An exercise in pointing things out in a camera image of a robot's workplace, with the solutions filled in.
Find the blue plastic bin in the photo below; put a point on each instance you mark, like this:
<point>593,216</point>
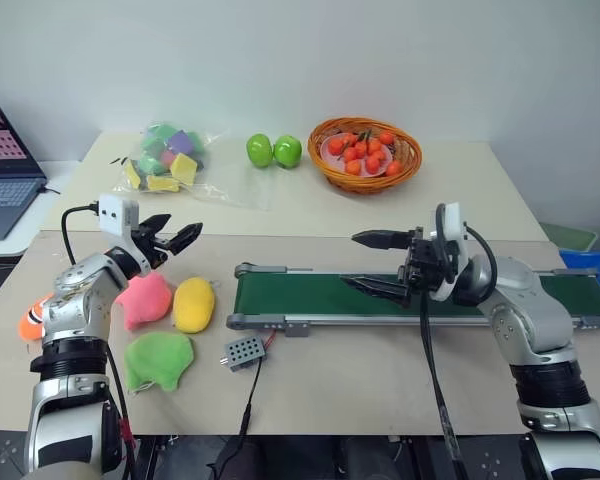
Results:
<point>595,262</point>

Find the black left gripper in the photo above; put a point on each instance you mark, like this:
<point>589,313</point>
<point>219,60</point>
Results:
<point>152,252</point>

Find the green toy apple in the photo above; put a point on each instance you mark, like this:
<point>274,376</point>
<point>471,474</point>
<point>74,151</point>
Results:
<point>287,152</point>
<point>259,150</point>

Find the dark laptop computer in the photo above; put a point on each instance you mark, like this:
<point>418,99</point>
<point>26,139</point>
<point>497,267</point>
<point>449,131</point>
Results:
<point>2,195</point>

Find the pink plush toy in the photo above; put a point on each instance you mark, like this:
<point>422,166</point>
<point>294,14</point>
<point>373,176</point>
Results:
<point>145,302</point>

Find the yellow plush toy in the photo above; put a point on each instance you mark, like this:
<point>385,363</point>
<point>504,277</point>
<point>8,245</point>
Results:
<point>194,305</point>

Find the grey perforated control box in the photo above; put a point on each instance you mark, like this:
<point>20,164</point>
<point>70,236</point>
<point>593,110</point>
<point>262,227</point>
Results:
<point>242,352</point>

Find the pile of red fruits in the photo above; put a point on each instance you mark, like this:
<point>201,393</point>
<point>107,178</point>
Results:
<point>330,156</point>

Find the orange plush toy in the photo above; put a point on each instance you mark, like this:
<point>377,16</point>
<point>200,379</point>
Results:
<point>30,325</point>

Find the small toy orange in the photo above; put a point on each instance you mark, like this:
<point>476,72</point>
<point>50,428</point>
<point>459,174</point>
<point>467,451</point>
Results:
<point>362,148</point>
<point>375,146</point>
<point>352,167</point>
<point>349,138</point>
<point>393,168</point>
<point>336,145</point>
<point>387,137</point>
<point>374,161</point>
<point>351,154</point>

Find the green conveyor belt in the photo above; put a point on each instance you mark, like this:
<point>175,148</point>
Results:
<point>305,295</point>

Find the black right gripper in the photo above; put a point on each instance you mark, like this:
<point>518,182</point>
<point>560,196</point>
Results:
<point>422,265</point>

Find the yellow foam block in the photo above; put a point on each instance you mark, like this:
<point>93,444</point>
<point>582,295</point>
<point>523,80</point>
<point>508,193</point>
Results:
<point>182,168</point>
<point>132,175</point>
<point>162,184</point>

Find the purple foam block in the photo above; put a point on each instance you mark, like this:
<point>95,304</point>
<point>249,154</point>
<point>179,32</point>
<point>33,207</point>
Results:
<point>182,142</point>

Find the pink foam block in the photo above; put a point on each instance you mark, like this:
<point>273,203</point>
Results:
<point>167,158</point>

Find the orange wicker basket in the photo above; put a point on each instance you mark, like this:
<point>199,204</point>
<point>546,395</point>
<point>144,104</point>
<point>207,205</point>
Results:
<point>330,175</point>

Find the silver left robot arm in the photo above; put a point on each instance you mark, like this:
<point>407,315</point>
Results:
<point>75,310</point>

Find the clear plastic bag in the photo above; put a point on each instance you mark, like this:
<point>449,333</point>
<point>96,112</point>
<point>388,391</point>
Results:
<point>230,185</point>

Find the green plastic bin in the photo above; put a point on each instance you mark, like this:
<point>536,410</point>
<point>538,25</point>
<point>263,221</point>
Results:
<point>570,237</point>

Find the green foam block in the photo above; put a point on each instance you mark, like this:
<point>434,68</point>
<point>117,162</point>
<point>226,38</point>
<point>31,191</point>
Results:
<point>198,141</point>
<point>152,146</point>
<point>148,163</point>
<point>161,131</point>

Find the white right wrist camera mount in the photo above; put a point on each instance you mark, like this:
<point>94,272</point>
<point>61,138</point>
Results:
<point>452,220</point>

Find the green plush toy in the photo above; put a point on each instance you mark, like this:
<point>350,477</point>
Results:
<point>160,360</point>

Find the white side table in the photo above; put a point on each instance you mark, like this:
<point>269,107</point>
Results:
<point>30,220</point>

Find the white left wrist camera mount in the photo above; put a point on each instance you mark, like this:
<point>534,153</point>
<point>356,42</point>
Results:
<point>114,214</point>

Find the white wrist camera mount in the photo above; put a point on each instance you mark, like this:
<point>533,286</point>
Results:
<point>114,214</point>
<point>452,220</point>

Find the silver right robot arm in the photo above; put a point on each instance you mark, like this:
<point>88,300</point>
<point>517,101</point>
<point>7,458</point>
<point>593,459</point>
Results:
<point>525,310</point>

